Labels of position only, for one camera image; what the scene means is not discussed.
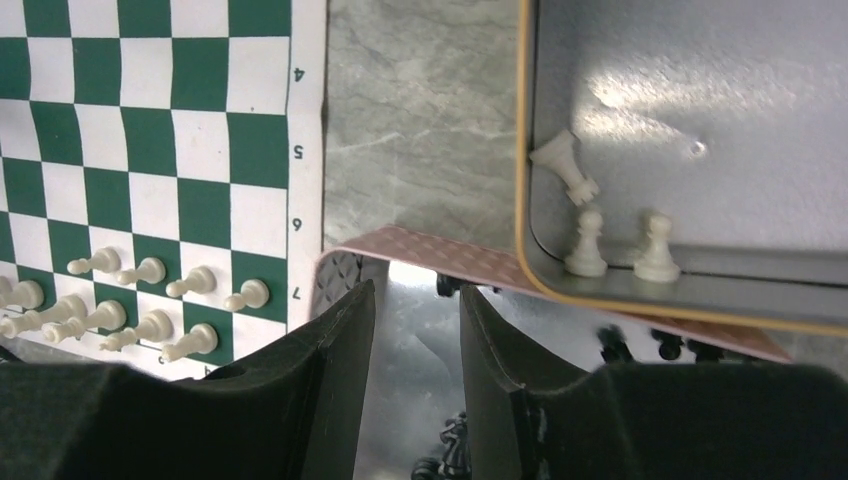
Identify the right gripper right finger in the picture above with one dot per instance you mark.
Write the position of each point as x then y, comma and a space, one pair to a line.
533, 415

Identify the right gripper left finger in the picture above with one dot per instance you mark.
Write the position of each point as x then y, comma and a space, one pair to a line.
291, 410

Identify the pink plastic tray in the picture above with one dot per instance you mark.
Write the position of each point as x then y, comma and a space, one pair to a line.
415, 373

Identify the green white chess mat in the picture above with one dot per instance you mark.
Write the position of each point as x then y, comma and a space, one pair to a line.
188, 131

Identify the white chess piece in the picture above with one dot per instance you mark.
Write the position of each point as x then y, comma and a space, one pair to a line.
154, 326
65, 308
26, 294
201, 339
108, 314

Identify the white pawn in tin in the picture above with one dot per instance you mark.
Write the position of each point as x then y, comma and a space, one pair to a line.
585, 259
656, 264

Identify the yellow metal tin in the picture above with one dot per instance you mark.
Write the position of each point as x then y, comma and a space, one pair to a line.
729, 117

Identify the black chess piece in tray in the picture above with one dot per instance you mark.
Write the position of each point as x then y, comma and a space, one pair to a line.
614, 347
669, 345
454, 462
446, 286

